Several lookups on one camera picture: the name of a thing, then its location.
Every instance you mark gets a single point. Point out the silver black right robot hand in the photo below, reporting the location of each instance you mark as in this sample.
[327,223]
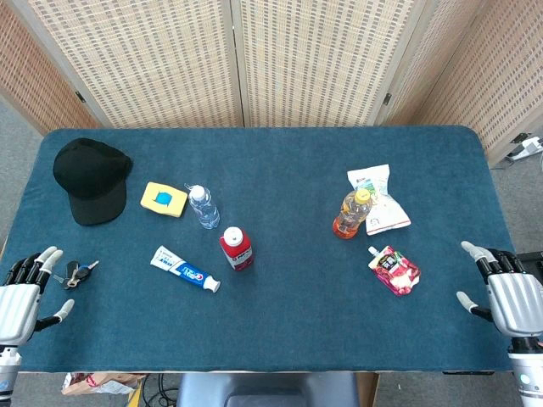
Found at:
[515,303]

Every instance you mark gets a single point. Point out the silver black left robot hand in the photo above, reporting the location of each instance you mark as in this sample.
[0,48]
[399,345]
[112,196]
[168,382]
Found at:
[17,305]

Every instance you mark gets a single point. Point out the clear water bottle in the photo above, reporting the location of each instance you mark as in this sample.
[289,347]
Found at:
[205,210]

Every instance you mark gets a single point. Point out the red NFC juice bottle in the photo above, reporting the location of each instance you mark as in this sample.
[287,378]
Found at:
[237,253]

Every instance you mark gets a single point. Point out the black box beside table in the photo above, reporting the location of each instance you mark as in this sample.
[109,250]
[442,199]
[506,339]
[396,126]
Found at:
[532,260]

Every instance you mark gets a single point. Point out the bunch of keys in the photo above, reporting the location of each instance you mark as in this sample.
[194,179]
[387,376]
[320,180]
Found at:
[75,273]

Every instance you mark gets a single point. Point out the crumpled paper bag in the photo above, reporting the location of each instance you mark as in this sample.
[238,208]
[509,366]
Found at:
[102,383]

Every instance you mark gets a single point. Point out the red spouted drink pouch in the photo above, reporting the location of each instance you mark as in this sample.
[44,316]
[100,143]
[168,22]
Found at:
[396,271]

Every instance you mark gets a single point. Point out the black baseball cap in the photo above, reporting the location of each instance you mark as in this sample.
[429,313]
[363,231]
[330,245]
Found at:
[91,178]

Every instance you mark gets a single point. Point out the white power strip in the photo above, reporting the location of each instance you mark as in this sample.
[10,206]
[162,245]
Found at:
[528,147]

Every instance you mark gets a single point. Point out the white snack bag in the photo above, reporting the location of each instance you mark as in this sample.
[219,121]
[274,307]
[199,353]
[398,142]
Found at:
[388,212]

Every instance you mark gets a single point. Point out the white blue toothpaste tube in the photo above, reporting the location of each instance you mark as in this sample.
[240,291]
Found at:
[182,268]

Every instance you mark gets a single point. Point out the brown cardboard box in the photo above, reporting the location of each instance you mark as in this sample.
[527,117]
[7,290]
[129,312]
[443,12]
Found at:
[367,390]

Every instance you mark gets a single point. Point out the yellow sponge with blue patch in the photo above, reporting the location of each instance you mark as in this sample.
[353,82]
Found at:
[163,199]

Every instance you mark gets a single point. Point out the orange tea bottle yellow cap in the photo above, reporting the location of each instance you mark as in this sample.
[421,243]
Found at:
[350,216]

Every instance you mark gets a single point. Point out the blue table cloth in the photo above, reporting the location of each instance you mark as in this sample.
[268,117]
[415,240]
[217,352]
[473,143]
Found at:
[288,322]

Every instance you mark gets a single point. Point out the woven bamboo folding screen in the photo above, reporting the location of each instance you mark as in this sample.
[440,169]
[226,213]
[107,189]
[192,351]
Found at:
[271,63]

